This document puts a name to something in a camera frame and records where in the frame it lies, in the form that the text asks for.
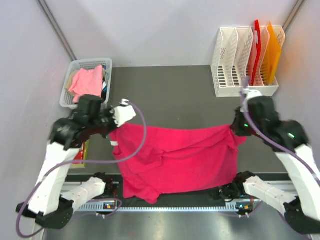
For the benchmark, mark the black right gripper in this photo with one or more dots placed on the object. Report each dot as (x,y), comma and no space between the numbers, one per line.
(235,125)

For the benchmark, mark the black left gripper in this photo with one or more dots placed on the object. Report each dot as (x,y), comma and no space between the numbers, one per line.
(107,112)

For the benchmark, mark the magenta t shirt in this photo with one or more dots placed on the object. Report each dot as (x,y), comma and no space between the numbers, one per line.
(154,161)

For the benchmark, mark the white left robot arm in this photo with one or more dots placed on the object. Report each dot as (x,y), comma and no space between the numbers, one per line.
(46,204)

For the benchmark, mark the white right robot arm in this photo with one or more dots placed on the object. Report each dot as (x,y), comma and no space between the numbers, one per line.
(295,191)

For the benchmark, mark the white plastic laundry basket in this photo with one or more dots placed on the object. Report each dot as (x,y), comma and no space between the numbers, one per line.
(88,63)

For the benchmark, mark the red and green book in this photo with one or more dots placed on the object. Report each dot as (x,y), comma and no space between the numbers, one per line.
(78,162)

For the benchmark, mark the light pink t shirt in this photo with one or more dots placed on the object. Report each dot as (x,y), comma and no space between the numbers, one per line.
(87,82)

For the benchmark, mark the beige cloth in basket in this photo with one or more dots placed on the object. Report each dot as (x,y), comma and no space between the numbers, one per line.
(69,83)

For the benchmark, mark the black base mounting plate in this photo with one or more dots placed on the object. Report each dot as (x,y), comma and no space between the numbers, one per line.
(213,197)

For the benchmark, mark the white file organiser rack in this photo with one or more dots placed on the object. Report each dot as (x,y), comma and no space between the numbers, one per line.
(231,55)

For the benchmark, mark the orange plastic folder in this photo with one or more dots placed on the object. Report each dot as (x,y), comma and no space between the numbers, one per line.
(271,58)

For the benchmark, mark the red plastic folder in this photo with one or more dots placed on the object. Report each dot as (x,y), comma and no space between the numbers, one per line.
(255,53)

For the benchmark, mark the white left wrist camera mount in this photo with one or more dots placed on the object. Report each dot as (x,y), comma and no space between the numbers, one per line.
(123,113)

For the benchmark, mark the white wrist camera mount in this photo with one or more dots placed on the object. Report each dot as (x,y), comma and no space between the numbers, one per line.
(247,94)
(123,113)

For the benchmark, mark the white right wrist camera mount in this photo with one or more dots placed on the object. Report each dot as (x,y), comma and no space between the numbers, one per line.
(247,94)

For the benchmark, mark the grey slotted cable duct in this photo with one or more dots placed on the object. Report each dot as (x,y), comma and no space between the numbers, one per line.
(228,207)

